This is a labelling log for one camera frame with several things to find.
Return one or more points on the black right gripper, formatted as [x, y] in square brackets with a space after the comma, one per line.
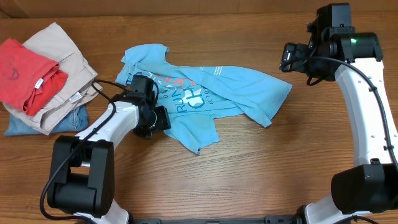
[296, 52]

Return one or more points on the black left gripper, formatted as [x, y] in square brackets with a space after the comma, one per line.
[164, 122]

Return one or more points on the light blue printed t-shirt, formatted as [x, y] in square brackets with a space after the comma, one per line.
[196, 96]

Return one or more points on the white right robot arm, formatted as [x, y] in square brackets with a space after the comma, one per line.
[354, 61]

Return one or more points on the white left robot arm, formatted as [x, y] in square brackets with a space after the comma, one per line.
[81, 181]

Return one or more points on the blue folded jeans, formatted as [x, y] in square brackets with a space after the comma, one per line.
[76, 120]

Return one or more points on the beige folded trousers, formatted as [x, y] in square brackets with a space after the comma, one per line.
[54, 43]

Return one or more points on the red folded t-shirt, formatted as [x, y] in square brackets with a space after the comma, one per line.
[28, 80]

